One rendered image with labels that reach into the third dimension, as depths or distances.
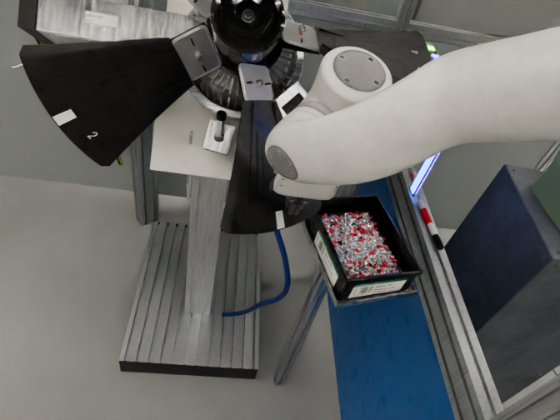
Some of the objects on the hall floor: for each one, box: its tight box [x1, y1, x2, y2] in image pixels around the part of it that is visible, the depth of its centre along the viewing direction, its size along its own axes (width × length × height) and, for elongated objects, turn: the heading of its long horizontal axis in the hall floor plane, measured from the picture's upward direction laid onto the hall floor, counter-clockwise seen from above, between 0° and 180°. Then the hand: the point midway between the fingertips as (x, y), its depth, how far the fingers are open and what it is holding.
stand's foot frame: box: [118, 221, 261, 379], centre depth 167 cm, size 62×46×8 cm
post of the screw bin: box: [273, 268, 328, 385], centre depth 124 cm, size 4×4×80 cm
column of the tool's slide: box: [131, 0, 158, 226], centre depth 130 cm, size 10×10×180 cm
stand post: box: [184, 175, 228, 317], centre depth 131 cm, size 4×9×91 cm, turn 81°
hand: (295, 202), depth 74 cm, fingers closed
